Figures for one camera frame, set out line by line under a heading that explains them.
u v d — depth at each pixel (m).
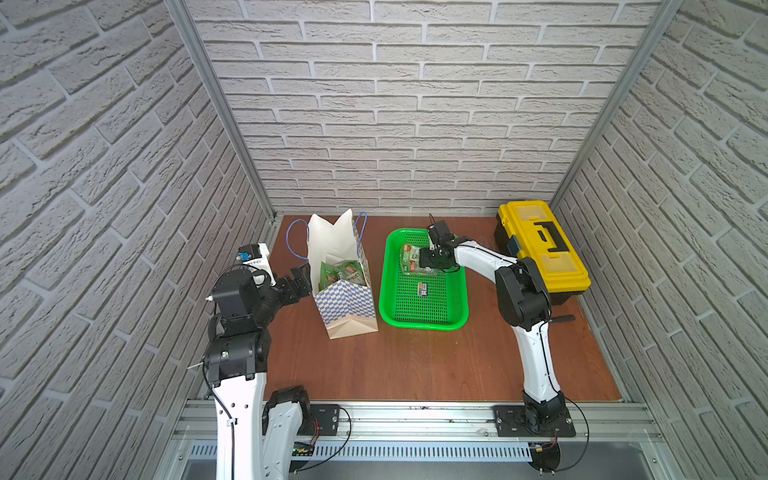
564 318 0.92
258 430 0.42
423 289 0.98
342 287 0.71
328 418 0.74
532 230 0.93
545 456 0.68
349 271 0.96
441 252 0.79
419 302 0.95
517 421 0.74
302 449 0.71
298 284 0.60
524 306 0.58
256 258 0.55
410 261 1.03
